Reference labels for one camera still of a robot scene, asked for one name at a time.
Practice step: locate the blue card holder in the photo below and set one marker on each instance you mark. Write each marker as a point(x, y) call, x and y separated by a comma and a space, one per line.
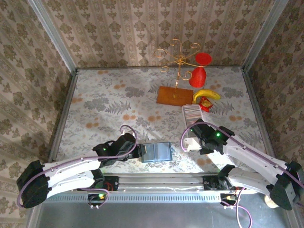
point(158, 152)

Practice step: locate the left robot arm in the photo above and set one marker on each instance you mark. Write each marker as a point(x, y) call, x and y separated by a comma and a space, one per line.
point(71, 168)

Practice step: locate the white tray of cards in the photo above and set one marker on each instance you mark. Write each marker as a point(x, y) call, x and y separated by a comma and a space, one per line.
point(192, 115)

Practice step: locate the red snack packet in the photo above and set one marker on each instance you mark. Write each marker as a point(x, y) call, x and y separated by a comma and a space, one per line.
point(205, 104)

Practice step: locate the yellow banana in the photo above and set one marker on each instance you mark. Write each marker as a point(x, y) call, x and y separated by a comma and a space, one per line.
point(209, 93)

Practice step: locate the red plastic goblet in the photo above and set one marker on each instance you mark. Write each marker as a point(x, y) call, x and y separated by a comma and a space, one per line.
point(197, 77)

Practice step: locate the small controller board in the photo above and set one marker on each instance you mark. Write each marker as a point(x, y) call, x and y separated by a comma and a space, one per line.
point(229, 198)
point(97, 198)

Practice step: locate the grey metal sheet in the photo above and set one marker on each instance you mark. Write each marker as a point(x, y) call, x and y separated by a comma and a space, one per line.
point(154, 216)

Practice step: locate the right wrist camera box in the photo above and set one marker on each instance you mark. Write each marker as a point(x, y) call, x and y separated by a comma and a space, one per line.
point(192, 144)

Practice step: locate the aluminium frame rail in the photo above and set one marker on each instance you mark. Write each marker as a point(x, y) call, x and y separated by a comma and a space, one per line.
point(161, 183)

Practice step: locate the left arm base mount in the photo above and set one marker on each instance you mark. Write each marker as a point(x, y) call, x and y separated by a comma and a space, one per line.
point(111, 184)

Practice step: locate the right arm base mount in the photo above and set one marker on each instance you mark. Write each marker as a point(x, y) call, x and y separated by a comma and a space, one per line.
point(211, 183)

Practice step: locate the aluminium side rail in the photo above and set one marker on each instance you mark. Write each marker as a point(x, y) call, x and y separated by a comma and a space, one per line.
point(251, 99)
point(65, 107)

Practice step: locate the aluminium corner post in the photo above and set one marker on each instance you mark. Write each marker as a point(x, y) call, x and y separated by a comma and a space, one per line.
point(53, 35)
point(266, 35)

